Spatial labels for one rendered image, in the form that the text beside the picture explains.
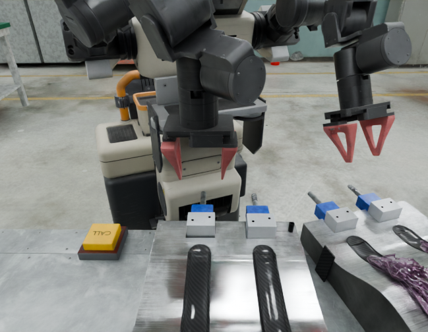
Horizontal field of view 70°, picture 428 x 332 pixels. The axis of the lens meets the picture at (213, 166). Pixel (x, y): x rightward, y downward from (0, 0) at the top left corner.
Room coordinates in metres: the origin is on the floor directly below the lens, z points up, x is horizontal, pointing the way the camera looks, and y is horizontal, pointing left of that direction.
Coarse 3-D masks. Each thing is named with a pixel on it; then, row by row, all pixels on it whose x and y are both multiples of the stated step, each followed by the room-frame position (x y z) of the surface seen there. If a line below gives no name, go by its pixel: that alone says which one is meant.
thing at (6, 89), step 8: (0, 24) 3.38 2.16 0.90; (8, 24) 3.54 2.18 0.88; (0, 32) 3.37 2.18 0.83; (8, 32) 3.52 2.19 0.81; (0, 40) 3.47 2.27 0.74; (8, 40) 3.53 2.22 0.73; (8, 48) 3.48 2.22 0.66; (8, 56) 3.47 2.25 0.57; (8, 64) 3.47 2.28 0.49; (16, 72) 3.48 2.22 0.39; (16, 80) 3.47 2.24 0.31; (0, 88) 3.33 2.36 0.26; (8, 88) 3.33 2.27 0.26; (16, 88) 3.37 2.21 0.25; (0, 96) 3.06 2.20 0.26; (24, 96) 3.48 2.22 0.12; (24, 104) 3.47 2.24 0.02
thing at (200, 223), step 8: (200, 200) 0.50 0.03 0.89; (192, 208) 0.46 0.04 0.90; (200, 208) 0.46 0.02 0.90; (208, 208) 0.46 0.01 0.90; (192, 216) 0.42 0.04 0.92; (200, 216) 0.42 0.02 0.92; (208, 216) 0.42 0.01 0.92; (192, 224) 0.40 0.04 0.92; (200, 224) 0.40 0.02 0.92; (208, 224) 0.40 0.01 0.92; (192, 232) 0.40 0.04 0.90; (200, 232) 0.40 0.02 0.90; (208, 232) 0.40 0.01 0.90
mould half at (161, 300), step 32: (160, 224) 0.43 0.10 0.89; (224, 224) 0.43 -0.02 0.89; (288, 224) 0.43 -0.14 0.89; (160, 256) 0.36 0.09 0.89; (224, 256) 0.35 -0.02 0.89; (288, 256) 0.35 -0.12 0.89; (160, 288) 0.30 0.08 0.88; (224, 288) 0.30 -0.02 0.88; (288, 288) 0.30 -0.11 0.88; (160, 320) 0.25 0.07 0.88; (224, 320) 0.25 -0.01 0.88; (256, 320) 0.25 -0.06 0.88; (320, 320) 0.25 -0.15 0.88
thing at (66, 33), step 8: (64, 24) 0.68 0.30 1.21; (64, 32) 0.66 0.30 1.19; (72, 32) 0.63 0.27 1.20; (112, 32) 0.65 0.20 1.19; (64, 40) 0.65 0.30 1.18; (72, 40) 0.65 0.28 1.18; (112, 40) 0.65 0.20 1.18; (72, 48) 0.65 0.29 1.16; (80, 48) 0.64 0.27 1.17; (88, 48) 0.62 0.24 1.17; (96, 48) 0.63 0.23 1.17; (104, 48) 0.64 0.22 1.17; (112, 48) 0.67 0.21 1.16; (72, 56) 0.63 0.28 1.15; (80, 56) 0.64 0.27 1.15; (88, 56) 0.64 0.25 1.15; (96, 56) 0.65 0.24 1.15; (104, 56) 0.65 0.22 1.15; (112, 56) 0.66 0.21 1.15; (120, 56) 0.67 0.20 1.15
